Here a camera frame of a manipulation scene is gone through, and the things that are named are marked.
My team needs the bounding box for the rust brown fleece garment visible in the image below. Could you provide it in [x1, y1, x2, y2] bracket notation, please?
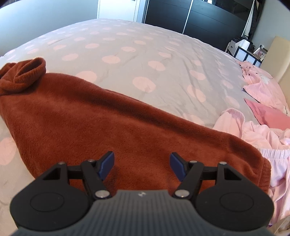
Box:
[1, 58, 271, 192]

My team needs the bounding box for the light pink clothes pile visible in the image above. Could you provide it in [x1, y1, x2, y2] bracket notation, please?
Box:
[213, 108, 289, 226]

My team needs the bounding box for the dark pink folded cloth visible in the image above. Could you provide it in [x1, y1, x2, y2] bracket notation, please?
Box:
[244, 98, 290, 130]

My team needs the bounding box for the polka dot duvet cover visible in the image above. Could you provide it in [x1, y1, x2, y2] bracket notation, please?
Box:
[1, 19, 255, 235]

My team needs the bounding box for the cream padded headboard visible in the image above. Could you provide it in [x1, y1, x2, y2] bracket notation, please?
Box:
[260, 36, 290, 105]

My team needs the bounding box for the white bedside table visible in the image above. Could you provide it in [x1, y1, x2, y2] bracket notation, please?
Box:
[225, 39, 262, 67]

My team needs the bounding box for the black sliding wardrobe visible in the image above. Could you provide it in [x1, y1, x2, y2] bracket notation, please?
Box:
[145, 0, 254, 51]

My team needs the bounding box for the white door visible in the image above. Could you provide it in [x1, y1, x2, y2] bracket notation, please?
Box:
[97, 0, 140, 22]

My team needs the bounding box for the picture frame on nightstand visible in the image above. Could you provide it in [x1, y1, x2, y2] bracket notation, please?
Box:
[254, 47, 268, 61]

